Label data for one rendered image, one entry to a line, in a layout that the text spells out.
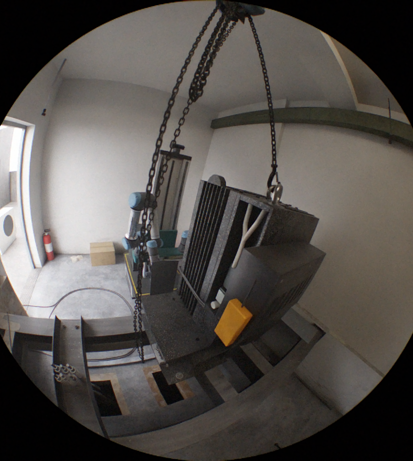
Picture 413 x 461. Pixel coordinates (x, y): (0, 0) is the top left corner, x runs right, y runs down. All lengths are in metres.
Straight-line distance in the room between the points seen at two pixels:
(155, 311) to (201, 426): 0.72
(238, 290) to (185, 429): 0.80
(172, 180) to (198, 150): 1.38
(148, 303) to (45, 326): 0.80
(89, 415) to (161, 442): 0.35
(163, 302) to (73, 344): 0.67
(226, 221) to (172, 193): 1.16
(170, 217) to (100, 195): 1.36
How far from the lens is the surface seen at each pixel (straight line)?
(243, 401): 1.09
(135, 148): 2.61
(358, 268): 1.59
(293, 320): 1.67
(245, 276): 0.43
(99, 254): 2.66
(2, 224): 3.85
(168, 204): 1.70
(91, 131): 2.67
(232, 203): 0.57
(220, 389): 1.06
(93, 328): 1.19
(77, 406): 1.06
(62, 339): 1.20
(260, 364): 1.22
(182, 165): 1.64
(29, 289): 2.71
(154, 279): 1.13
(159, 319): 0.91
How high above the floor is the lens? 1.65
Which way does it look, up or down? 20 degrees down
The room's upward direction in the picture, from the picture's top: 15 degrees clockwise
